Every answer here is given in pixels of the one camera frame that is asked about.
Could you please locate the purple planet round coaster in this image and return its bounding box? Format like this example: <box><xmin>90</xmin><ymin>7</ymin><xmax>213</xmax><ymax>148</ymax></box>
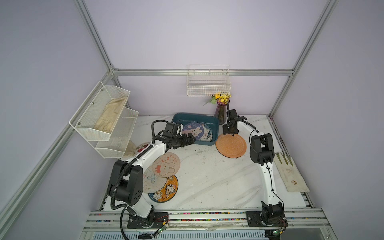
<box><xmin>182</xmin><ymin>122</ymin><xmax>207</xmax><ymax>140</ymax></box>

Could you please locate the white butterfly round coaster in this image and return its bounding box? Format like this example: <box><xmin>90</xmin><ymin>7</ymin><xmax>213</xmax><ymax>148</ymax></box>
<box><xmin>200</xmin><ymin>124</ymin><xmax>213</xmax><ymax>142</ymax></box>

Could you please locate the orange round coaster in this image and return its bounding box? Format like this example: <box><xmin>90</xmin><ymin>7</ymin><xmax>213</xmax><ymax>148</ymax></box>
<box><xmin>215</xmin><ymin>135</ymin><xmax>247</xmax><ymax>159</ymax></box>

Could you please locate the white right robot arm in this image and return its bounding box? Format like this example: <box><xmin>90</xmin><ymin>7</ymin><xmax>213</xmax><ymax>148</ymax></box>
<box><xmin>223</xmin><ymin>109</ymin><xmax>286</xmax><ymax>227</ymax></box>

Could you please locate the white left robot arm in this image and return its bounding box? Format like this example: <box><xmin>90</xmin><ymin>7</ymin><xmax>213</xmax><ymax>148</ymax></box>
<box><xmin>107</xmin><ymin>120</ymin><xmax>196</xmax><ymax>219</ymax></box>

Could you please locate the teal storage box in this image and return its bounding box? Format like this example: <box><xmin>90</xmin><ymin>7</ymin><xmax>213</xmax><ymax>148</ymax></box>
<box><xmin>172</xmin><ymin>113</ymin><xmax>220</xmax><ymax>146</ymax></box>

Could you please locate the glass vase with flowers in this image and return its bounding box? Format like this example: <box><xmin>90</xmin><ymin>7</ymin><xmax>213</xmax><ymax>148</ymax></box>
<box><xmin>206</xmin><ymin>92</ymin><xmax>232</xmax><ymax>125</ymax></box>

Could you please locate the red rose round coaster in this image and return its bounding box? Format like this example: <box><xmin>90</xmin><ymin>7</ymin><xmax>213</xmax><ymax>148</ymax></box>
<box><xmin>134</xmin><ymin>142</ymin><xmax>151</xmax><ymax>156</ymax></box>

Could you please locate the beige cloth on table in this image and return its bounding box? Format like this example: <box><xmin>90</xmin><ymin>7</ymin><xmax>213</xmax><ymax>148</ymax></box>
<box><xmin>122</xmin><ymin>141</ymin><xmax>137</xmax><ymax>159</ymax></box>

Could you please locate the white butterfly pale coaster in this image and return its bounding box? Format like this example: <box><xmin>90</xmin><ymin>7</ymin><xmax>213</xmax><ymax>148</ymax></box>
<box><xmin>143</xmin><ymin>167</ymin><xmax>167</xmax><ymax>194</ymax></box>

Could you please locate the yellow cat round coaster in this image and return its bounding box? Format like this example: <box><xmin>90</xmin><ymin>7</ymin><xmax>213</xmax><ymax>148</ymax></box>
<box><xmin>148</xmin><ymin>175</ymin><xmax>179</xmax><ymax>203</ymax></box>

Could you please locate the beige cloth in shelf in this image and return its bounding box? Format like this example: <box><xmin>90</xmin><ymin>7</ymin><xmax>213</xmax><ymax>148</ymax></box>
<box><xmin>94</xmin><ymin>97</ymin><xmax>128</xmax><ymax>134</ymax></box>

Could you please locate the white two-tier mesh shelf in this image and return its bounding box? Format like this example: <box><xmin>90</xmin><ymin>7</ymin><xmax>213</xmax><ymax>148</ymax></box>
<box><xmin>69</xmin><ymin>84</ymin><xmax>139</xmax><ymax>159</ymax></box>

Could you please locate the white wire wall basket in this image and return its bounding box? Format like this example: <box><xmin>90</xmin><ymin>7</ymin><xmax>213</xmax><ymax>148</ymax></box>
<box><xmin>187</xmin><ymin>65</ymin><xmax>232</xmax><ymax>97</ymax></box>

